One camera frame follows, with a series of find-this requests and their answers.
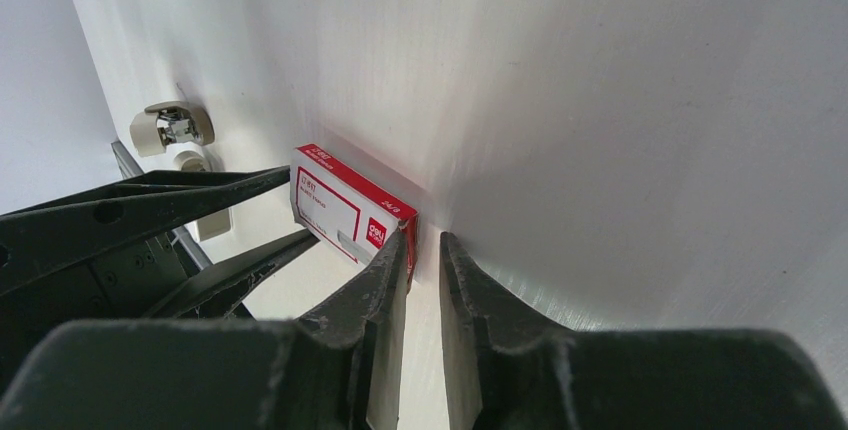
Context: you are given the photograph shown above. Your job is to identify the red white staple box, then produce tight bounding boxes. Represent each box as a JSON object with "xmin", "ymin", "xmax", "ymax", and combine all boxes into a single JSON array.
[{"xmin": 290, "ymin": 143, "xmax": 419, "ymax": 281}]

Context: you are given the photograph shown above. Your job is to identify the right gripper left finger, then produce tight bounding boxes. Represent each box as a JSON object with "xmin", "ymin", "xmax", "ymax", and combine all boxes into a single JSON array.
[{"xmin": 1, "ymin": 232, "xmax": 408, "ymax": 429}]

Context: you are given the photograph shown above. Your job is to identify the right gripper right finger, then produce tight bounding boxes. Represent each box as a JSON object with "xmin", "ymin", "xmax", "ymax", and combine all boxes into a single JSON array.
[{"xmin": 439, "ymin": 232, "xmax": 847, "ymax": 429}]

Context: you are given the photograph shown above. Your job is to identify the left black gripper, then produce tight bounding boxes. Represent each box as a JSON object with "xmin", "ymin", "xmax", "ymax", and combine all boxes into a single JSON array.
[{"xmin": 1, "ymin": 166, "xmax": 318, "ymax": 392}]

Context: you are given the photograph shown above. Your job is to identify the beige mini stapler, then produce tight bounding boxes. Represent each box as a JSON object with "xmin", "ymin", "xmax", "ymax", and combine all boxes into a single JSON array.
[{"xmin": 129, "ymin": 101, "xmax": 215, "ymax": 157}]

